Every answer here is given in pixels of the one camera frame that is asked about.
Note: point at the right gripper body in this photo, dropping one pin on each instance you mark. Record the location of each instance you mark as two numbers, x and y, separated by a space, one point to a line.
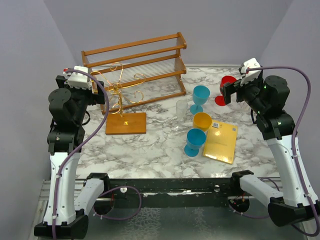
245 92

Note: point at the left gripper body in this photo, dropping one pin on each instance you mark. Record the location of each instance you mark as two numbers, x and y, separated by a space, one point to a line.
85 97

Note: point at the blue goblet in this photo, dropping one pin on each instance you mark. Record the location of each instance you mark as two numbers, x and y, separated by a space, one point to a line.
195 139
200 96

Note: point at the clear wine glass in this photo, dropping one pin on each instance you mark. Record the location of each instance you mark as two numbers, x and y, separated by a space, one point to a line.
181 110

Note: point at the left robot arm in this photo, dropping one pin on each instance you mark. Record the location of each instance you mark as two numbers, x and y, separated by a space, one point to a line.
66 217

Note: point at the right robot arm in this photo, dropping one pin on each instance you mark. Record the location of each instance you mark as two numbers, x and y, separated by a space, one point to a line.
297 201

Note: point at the wooden two-tier shelf rack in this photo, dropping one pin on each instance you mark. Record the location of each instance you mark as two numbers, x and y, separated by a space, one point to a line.
143 71

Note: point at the red goblet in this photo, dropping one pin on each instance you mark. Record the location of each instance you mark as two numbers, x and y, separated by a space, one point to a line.
220 100

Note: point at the yellow goblet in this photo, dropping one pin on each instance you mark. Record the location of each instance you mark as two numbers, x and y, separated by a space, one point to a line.
202 121

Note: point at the yellow padded envelope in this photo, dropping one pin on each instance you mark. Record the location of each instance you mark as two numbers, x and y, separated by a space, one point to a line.
221 142

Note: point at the blue goblet front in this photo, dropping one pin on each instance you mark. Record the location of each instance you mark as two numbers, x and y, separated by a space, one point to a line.
195 139

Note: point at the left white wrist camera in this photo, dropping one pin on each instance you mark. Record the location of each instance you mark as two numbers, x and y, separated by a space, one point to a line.
77 80

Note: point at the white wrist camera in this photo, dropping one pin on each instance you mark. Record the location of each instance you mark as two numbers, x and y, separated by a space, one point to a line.
249 71
77 80

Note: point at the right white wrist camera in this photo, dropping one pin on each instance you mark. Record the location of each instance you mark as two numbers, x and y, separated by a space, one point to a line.
249 71

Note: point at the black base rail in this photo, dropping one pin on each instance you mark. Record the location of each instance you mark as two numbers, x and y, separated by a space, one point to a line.
166 192

